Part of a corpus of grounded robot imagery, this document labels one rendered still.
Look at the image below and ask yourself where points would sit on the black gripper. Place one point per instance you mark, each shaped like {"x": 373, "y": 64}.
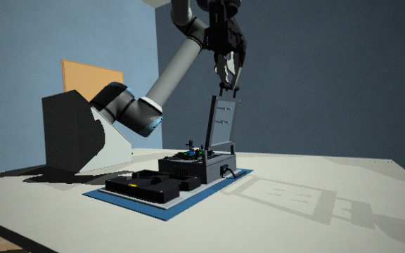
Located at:
{"x": 224, "y": 38}

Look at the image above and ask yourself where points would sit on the green circuit board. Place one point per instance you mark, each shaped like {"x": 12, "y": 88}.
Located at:
{"x": 190, "y": 153}

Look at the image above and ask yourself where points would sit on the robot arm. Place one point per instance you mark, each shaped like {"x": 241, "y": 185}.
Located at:
{"x": 116, "y": 101}

